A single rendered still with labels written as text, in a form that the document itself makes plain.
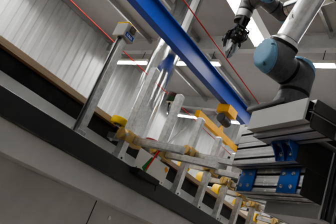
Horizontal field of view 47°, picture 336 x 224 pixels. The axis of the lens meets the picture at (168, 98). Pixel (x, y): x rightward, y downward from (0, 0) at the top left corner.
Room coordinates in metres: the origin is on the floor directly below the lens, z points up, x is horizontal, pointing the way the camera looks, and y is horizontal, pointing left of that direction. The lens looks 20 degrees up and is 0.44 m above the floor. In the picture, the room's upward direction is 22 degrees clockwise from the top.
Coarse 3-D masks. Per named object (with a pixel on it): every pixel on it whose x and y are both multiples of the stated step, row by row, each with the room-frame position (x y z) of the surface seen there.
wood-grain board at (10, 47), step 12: (0, 36) 1.35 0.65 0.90; (12, 48) 1.39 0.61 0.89; (24, 60) 1.44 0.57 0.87; (36, 72) 1.53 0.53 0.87; (48, 72) 1.53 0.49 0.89; (60, 84) 1.59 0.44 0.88; (72, 96) 1.67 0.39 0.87; (96, 108) 1.76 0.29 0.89; (108, 120) 1.84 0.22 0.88; (192, 180) 2.49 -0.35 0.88; (228, 204) 2.92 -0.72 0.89; (240, 216) 3.16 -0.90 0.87
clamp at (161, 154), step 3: (150, 150) 1.88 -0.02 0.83; (153, 150) 1.87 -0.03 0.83; (156, 150) 1.86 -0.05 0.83; (153, 153) 1.89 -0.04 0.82; (159, 153) 1.88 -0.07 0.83; (162, 153) 1.90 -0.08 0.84; (162, 156) 1.90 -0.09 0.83; (162, 159) 1.95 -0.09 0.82; (165, 159) 1.93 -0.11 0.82; (168, 159) 1.94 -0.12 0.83; (168, 162) 1.96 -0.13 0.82
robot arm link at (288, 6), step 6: (288, 0) 1.47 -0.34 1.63; (294, 0) 1.43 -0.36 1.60; (324, 0) 1.31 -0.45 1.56; (330, 0) 1.29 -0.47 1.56; (282, 6) 1.49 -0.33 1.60; (288, 6) 1.46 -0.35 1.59; (270, 12) 1.54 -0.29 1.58; (276, 12) 1.52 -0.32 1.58; (282, 12) 1.51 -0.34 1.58; (288, 12) 1.48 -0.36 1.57; (276, 18) 1.56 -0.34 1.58; (282, 18) 1.54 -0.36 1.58
